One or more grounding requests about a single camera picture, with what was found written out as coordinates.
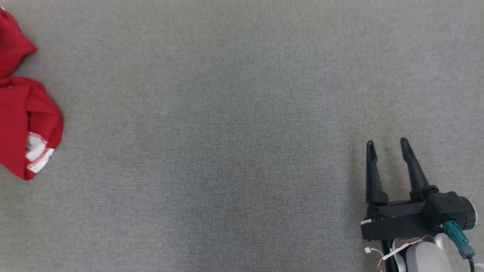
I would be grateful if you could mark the crumpled red garment white trim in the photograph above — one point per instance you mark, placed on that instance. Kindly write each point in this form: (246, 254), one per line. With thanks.
(22, 113)

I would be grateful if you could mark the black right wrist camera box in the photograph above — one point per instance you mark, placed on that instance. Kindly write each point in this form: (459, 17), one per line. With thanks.
(450, 207)

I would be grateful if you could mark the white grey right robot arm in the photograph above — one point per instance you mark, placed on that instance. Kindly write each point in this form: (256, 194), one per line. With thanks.
(427, 258)

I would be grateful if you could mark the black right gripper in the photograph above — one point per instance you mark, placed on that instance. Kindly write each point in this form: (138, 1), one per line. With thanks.
(397, 223)

